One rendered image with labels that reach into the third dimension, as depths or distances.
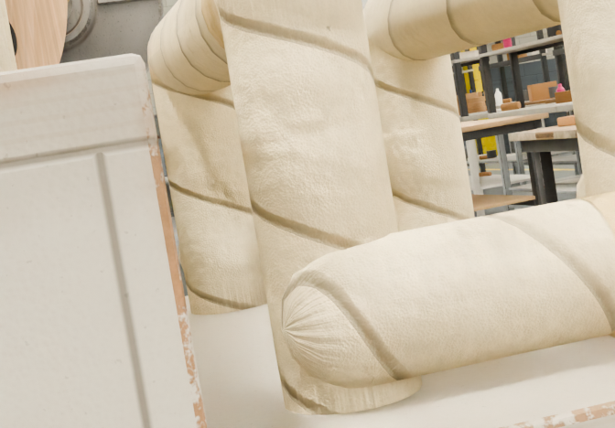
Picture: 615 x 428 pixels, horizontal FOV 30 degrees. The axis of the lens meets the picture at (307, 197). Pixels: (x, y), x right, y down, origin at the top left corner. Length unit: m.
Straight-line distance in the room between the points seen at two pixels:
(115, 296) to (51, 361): 0.02
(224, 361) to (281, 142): 0.10
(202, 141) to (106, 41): 0.89
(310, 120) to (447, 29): 0.13
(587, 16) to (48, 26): 0.55
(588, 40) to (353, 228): 0.07
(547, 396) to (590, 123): 0.07
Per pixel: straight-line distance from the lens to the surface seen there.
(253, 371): 0.31
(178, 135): 0.41
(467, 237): 0.25
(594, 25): 0.28
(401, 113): 0.43
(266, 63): 0.25
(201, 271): 0.41
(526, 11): 0.31
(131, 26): 1.31
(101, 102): 0.20
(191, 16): 0.30
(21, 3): 0.78
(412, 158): 0.43
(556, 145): 4.32
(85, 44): 1.29
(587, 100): 0.28
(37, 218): 0.20
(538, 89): 11.39
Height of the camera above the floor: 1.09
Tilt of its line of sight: 4 degrees down
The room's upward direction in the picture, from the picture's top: 9 degrees counter-clockwise
